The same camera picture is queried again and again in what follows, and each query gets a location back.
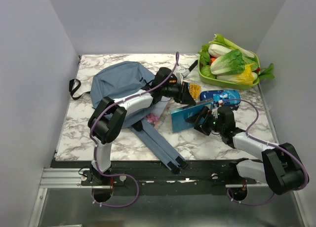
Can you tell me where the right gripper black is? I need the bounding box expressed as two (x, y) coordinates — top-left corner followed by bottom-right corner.
(186, 105), (225, 135)

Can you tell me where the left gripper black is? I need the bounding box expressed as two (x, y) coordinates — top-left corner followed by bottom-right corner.
(161, 81), (197, 106)

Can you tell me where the blue plastic-wrapped book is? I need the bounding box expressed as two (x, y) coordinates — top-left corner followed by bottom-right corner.
(170, 99), (213, 133)

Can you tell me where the blue student backpack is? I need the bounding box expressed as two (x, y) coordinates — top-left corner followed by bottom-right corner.
(68, 59), (199, 175)

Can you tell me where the designer fate flower book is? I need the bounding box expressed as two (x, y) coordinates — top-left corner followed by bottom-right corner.
(145, 101), (169, 127)

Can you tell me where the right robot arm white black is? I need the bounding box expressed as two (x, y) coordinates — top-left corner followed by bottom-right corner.
(185, 106), (309, 195)

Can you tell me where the orange comic book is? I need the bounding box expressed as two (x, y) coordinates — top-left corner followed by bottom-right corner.
(188, 83), (201, 100)

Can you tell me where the green vegetable tray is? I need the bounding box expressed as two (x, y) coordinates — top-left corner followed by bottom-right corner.
(197, 55), (259, 90)

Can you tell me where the blue pencil case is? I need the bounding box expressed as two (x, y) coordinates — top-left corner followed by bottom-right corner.
(199, 90), (241, 107)

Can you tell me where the white napa cabbage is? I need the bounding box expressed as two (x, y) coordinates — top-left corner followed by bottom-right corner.
(208, 44), (231, 58)

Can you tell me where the green leafy lettuce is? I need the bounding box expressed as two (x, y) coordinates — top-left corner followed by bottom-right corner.
(210, 49), (259, 76)

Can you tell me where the yellow leafy vegetable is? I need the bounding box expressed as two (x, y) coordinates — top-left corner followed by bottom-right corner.
(216, 63), (258, 85)

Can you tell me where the bok choy stalk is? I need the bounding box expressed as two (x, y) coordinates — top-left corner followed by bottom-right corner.
(209, 33), (255, 58)

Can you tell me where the dark green spinach leaf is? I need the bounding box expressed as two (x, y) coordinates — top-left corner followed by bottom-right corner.
(258, 63), (275, 80)

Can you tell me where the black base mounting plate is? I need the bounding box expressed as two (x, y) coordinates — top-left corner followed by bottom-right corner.
(50, 157), (289, 197)

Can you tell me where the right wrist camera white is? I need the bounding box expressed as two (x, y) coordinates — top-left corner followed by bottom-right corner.
(211, 107), (219, 119)

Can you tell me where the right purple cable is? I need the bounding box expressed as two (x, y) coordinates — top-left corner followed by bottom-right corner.
(227, 98), (310, 206)

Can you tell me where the aluminium rail frame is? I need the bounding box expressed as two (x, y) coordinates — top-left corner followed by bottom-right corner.
(30, 161), (307, 227)

